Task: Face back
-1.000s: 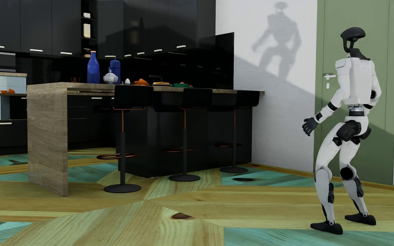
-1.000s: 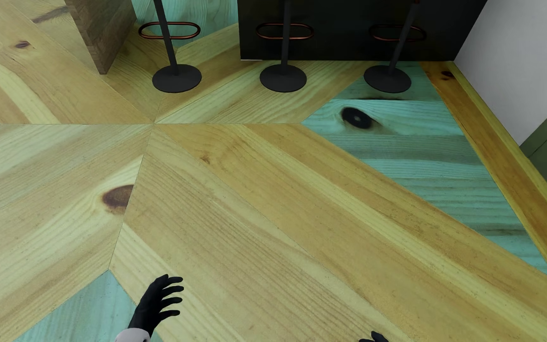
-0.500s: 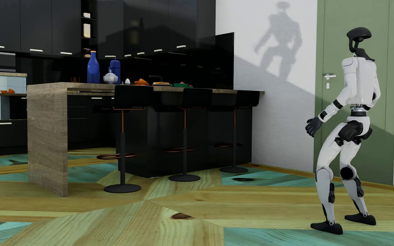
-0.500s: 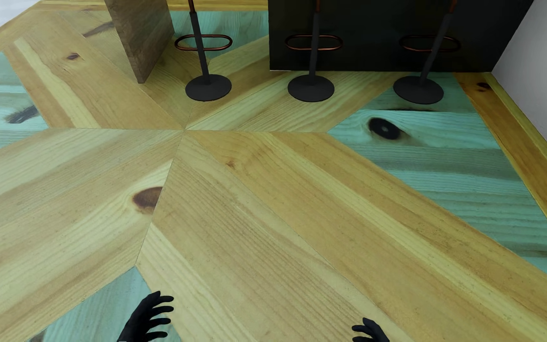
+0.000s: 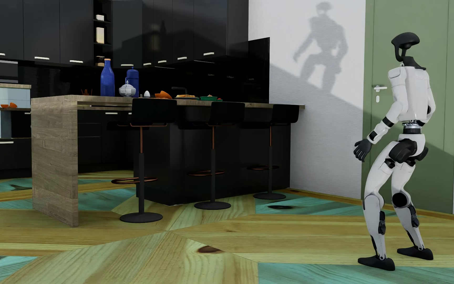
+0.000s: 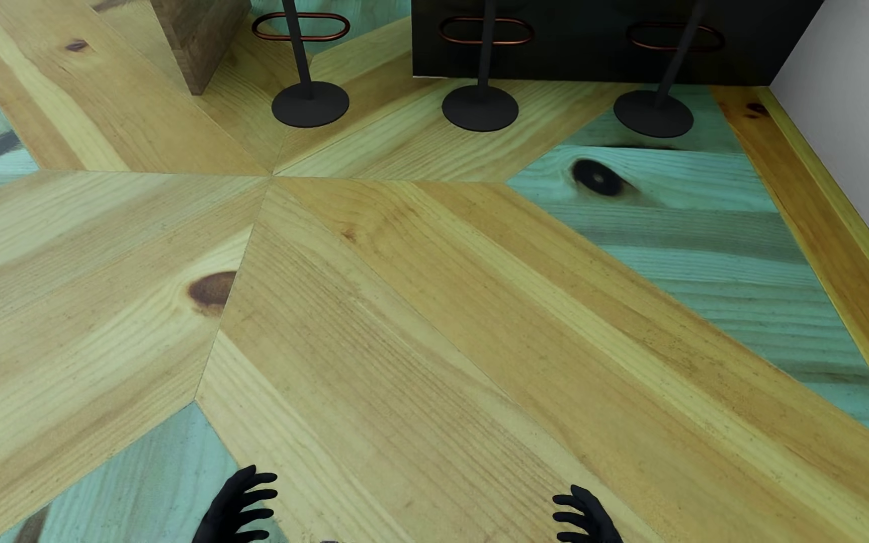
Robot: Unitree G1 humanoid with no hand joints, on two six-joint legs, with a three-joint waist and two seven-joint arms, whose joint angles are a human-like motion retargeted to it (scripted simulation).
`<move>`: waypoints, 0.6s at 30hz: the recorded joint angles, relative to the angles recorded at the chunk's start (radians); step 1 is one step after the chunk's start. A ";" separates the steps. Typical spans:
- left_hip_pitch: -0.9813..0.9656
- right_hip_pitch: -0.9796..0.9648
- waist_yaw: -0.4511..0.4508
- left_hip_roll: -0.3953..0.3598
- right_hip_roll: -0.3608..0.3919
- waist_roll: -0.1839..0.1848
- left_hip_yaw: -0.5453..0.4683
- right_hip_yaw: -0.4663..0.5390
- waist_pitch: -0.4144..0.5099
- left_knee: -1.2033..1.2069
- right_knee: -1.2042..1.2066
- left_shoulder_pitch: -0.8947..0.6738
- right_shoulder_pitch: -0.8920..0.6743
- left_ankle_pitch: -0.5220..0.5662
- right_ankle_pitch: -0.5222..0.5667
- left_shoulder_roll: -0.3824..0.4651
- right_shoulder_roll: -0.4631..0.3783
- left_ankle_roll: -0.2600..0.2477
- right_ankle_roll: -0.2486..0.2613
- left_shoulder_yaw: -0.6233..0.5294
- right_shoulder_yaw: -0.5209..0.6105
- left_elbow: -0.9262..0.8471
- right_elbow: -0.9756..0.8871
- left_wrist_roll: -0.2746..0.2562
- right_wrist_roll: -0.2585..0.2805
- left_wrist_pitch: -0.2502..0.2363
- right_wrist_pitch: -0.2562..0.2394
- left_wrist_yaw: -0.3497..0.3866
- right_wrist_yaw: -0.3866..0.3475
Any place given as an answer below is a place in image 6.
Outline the black bar stool copper footrest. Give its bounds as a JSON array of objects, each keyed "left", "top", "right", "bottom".
[
  {"left": 437, "top": 0, "right": 536, "bottom": 134},
  {"left": 613, "top": 0, "right": 727, "bottom": 140},
  {"left": 251, "top": 0, "right": 352, "bottom": 128}
]

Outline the dark kitchen island counter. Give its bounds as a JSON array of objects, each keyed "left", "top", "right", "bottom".
[{"left": 410, "top": 0, "right": 826, "bottom": 87}]

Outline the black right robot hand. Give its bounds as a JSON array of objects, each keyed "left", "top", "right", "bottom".
[{"left": 552, "top": 484, "right": 626, "bottom": 543}]

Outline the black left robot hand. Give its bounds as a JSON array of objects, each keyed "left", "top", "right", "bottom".
[{"left": 192, "top": 465, "right": 280, "bottom": 543}]

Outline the wooden block furniture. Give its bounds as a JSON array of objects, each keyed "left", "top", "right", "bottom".
[{"left": 149, "top": 0, "right": 253, "bottom": 97}]

